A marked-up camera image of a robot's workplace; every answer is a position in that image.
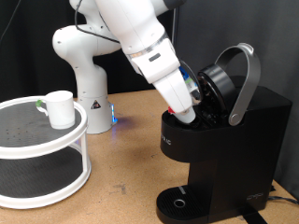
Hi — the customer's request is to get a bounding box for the white two-tier turntable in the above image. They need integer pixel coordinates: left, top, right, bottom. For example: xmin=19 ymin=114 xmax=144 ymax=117
xmin=0 ymin=94 xmax=93 ymax=210

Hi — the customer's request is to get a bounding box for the white mug with green tape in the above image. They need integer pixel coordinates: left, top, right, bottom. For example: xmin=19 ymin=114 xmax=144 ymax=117
xmin=35 ymin=90 xmax=77 ymax=131

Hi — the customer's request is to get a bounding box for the black Keurig coffee machine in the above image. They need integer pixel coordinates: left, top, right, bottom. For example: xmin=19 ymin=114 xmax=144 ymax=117
xmin=155 ymin=42 xmax=293 ymax=224

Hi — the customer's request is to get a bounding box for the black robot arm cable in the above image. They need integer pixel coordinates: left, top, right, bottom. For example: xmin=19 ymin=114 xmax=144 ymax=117
xmin=74 ymin=0 xmax=204 ymax=104

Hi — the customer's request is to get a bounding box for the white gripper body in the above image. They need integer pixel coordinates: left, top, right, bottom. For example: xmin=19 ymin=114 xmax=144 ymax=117
xmin=130 ymin=38 xmax=198 ymax=115

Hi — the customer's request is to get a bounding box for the braided machine power cable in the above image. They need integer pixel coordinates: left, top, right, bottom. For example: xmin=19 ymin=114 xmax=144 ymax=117
xmin=267 ymin=185 xmax=299 ymax=206

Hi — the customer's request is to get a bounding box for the grey partition panel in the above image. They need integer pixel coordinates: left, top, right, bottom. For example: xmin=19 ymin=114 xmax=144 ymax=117
xmin=169 ymin=0 xmax=299 ymax=200

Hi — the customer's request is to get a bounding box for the black tape strip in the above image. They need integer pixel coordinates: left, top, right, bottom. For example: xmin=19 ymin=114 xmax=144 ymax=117
xmin=237 ymin=203 xmax=269 ymax=224

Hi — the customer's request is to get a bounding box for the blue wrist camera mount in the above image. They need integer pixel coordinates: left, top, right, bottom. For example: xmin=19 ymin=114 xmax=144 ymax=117
xmin=178 ymin=66 xmax=202 ymax=102

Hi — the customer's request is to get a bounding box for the black backdrop curtain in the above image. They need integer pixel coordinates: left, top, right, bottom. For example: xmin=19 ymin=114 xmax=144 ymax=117
xmin=0 ymin=0 xmax=176 ymax=103

